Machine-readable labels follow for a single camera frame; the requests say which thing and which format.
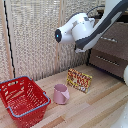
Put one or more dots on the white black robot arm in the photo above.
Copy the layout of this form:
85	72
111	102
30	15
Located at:
86	30

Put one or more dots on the yellow red snack box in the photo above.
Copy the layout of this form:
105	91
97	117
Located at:
78	80

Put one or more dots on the pink mug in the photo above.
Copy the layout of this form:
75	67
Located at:
60	95

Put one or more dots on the woven beige screen panel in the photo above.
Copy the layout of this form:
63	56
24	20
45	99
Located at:
30	36

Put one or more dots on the brown wooden dresser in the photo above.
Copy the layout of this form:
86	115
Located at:
110	58

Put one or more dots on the red plastic shopping basket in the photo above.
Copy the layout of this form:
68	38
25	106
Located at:
23	100

